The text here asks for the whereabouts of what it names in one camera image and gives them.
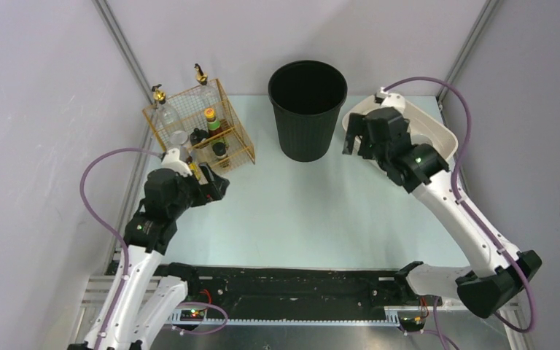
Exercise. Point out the yellow cap sauce bottle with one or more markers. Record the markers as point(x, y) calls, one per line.
point(214, 126)

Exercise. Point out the black cap pepper jar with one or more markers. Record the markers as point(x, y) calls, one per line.
point(221, 153)

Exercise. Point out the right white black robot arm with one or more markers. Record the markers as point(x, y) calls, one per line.
point(414, 149)

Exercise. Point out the white rectangular basin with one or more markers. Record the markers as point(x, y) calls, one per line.
point(425, 118)

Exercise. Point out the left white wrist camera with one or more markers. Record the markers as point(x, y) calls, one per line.
point(176, 159)

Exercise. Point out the black plastic trash bin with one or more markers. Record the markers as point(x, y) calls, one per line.
point(306, 97)

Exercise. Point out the brown cap small bottle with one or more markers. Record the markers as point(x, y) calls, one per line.
point(194, 169)

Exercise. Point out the black lid spice jar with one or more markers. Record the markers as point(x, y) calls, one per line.
point(202, 151)

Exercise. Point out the silver lid spice jar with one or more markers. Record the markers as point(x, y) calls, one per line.
point(180, 140)

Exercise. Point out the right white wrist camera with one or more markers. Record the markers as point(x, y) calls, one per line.
point(386, 99)

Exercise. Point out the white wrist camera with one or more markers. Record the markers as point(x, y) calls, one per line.
point(176, 159)
point(386, 99)

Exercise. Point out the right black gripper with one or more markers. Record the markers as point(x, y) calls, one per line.
point(367, 135)

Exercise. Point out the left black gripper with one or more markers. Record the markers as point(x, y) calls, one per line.
point(208, 187)

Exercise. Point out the yellow wire mesh rack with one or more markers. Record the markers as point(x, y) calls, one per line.
point(190, 108)

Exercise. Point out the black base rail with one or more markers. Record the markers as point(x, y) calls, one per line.
point(290, 295)

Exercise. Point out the glass oil bottle gold spout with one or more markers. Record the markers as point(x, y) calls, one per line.
point(167, 115)

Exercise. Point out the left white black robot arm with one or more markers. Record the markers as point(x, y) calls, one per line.
point(127, 320)

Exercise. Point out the pink ceramic mug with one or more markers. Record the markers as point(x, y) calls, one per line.
point(418, 139)

